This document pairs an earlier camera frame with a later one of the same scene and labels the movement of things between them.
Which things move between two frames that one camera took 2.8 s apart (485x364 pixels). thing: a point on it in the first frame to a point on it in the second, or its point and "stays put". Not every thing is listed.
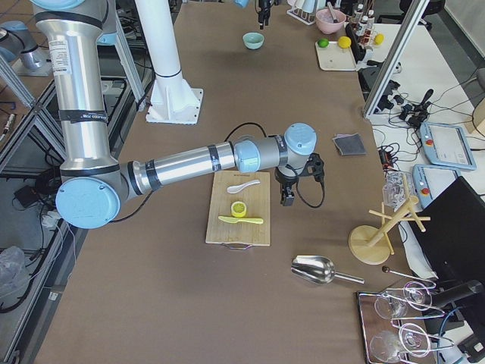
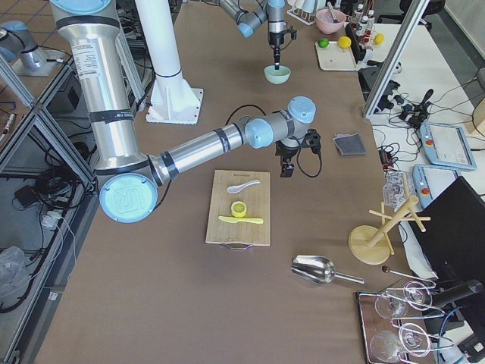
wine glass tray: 391,334 stays put
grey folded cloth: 350,144 stays put
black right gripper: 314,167 to 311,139
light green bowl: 253,40 to 277,76
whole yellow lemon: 345,42 stays put
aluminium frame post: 414,15 stays put
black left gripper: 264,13 to 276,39
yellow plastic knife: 236,220 stays put
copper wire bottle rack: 363,23 stays put
